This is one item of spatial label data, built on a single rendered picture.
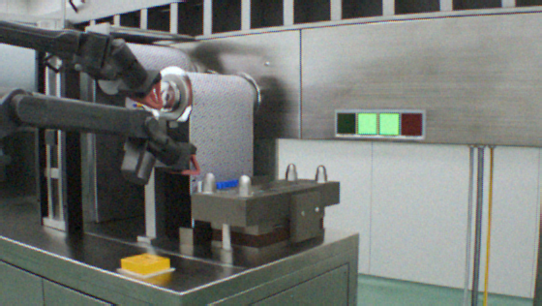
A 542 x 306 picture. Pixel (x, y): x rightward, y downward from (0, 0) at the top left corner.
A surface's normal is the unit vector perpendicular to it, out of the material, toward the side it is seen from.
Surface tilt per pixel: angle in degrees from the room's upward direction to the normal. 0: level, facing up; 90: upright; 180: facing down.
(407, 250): 90
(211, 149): 90
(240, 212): 90
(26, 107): 94
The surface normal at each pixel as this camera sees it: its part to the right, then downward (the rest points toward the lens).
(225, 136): 0.80, 0.04
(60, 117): 0.94, 0.15
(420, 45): -0.59, 0.05
